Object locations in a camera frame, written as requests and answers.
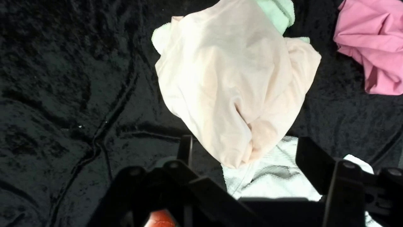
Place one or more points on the pale green towel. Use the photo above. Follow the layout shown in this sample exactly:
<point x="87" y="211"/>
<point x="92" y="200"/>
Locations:
<point x="279" y="13"/>

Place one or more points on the pink cloth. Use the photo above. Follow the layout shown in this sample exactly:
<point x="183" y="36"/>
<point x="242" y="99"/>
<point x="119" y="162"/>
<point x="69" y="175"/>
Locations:
<point x="373" y="42"/>

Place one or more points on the small white cloth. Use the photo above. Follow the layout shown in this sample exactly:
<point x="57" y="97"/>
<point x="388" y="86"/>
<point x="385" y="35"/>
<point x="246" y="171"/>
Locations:
<point x="273" y="177"/>

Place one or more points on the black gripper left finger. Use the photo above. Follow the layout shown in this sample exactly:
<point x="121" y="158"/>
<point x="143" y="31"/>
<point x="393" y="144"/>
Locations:
<point x="197" y="197"/>

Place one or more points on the peach shirt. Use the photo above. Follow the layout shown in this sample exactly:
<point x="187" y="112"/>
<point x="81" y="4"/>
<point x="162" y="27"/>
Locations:
<point x="227" y="84"/>

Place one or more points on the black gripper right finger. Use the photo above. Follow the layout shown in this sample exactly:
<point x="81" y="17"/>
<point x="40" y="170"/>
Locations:
<point x="348" y="194"/>

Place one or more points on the black velvet table cloth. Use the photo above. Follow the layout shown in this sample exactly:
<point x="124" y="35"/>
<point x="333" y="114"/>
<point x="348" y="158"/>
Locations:
<point x="64" y="84"/>

